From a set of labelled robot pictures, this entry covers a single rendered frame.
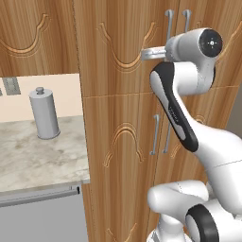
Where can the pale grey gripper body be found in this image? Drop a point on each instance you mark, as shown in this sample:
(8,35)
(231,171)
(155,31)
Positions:
(152,53)

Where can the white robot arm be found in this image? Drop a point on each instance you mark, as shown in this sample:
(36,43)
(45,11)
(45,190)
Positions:
(220,151)

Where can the wooden tall cabinet door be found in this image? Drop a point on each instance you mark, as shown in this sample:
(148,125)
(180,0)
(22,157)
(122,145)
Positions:
(176,167)
(230,63)
(116,38)
(123,182)

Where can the grey paper towel roll holder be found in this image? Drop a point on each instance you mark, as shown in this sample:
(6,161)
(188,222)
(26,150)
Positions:
(45,113)

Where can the grey dishwasher front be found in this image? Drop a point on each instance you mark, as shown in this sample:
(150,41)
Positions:
(41,223)

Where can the wooden wall cupboard door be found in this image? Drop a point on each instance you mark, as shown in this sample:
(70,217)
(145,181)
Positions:
(34,31)

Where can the grey wall socket plate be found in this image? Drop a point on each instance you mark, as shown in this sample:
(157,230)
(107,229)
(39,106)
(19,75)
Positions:
(11,86)

